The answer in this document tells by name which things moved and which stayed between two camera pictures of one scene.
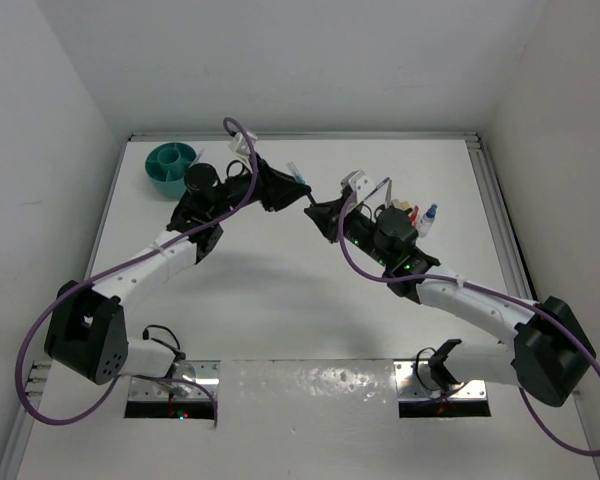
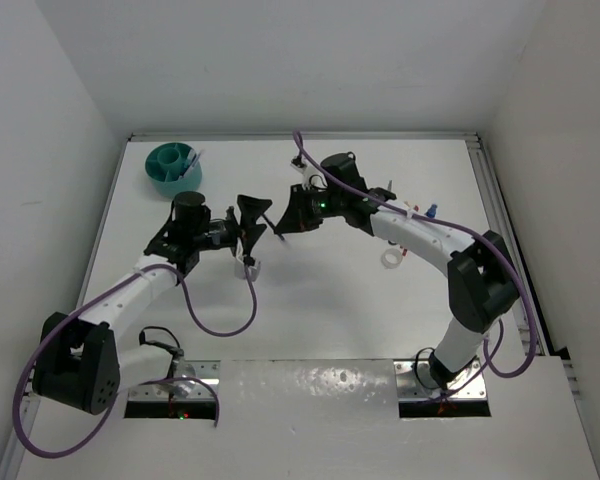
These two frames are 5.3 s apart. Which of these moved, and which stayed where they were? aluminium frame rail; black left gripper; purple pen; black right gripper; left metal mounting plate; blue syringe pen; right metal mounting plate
Moved: blue syringe pen; black left gripper; purple pen; black right gripper
Stayed: left metal mounting plate; aluminium frame rail; right metal mounting plate
